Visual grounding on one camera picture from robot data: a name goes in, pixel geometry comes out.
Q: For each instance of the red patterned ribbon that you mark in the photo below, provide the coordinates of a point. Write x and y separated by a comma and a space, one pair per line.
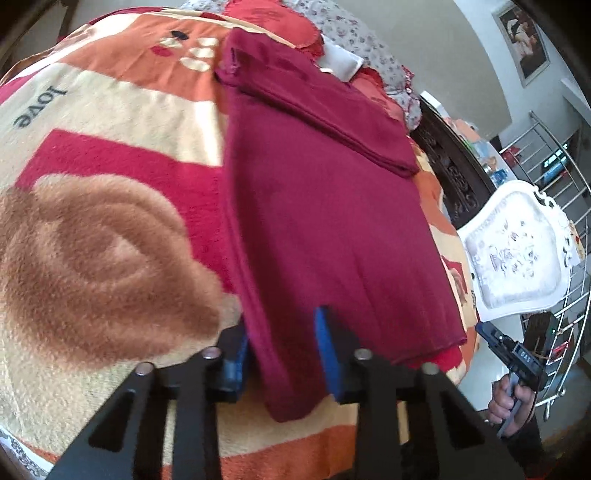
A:
408, 78

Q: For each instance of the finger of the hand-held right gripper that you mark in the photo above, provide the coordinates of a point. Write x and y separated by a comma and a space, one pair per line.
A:
491, 334

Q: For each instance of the printed orange red blanket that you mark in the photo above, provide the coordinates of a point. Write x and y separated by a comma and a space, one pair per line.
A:
115, 152

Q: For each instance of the dark carved wooden headboard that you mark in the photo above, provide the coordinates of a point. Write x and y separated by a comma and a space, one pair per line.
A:
457, 180

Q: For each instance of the person's right forearm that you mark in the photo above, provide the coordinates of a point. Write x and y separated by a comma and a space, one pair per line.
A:
526, 447

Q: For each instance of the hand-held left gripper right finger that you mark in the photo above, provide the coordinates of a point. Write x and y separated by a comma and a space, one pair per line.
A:
330, 355

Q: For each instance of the person's right hand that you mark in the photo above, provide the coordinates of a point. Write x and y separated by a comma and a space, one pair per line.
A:
501, 406

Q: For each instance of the white pillow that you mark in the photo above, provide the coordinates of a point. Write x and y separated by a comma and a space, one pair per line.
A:
341, 60

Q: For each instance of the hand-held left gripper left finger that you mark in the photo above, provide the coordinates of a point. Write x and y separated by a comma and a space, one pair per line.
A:
235, 364

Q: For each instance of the red heart pillow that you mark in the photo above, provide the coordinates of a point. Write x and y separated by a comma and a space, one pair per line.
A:
374, 83
286, 27

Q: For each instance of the framed wall picture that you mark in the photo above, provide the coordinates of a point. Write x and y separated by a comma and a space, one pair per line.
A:
521, 41

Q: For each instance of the dark red sweater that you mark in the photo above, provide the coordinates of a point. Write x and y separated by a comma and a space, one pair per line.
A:
323, 207

